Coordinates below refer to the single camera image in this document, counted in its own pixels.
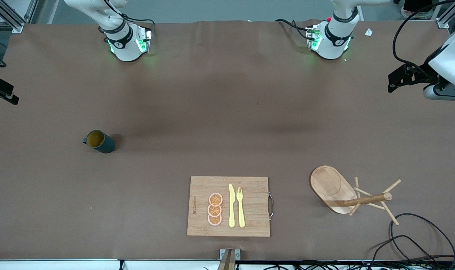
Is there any teal cup with yellow inside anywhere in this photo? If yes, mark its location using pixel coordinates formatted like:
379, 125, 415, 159
82, 130, 116, 154

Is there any aluminium frame post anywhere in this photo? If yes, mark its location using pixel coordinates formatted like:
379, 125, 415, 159
0, 0, 39, 33
436, 0, 455, 29

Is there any black arm base cable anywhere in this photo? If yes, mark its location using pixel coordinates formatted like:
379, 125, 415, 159
275, 19, 311, 41
102, 0, 156, 32

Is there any metal bracket with pole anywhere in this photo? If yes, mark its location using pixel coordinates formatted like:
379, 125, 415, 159
217, 249, 241, 270

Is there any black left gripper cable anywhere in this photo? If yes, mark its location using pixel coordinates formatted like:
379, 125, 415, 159
392, 0, 455, 75

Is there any table cover sheet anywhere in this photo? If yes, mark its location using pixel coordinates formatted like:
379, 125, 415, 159
0, 19, 455, 261

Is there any black right arm base cable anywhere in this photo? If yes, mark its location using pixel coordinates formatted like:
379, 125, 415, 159
102, 0, 156, 32

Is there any wooden mug rack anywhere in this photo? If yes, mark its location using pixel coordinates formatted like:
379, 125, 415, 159
309, 165, 402, 226

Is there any person leg with shoe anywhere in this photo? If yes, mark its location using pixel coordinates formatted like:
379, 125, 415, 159
400, 0, 434, 19

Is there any black left arm base cable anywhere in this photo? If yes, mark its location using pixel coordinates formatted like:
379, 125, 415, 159
275, 19, 311, 41

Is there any yellow plastic fork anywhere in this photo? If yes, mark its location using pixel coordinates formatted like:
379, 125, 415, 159
236, 187, 246, 228

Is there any yellow plastic knife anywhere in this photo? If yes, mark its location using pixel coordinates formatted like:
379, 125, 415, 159
229, 183, 236, 228

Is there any long black table cable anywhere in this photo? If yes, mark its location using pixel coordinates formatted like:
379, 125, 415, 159
389, 213, 455, 265
369, 235, 442, 265

